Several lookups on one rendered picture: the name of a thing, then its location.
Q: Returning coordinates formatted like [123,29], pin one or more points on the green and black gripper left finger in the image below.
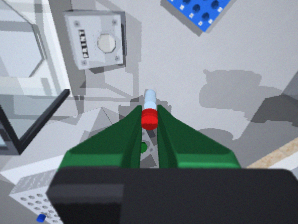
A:
[117,145]

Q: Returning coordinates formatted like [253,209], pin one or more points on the blue tube rack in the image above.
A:
[201,12]

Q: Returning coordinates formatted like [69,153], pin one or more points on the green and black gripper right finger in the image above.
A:
[181,146]

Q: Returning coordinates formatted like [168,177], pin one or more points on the white analytical balance with glass draft shield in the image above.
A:
[43,48]

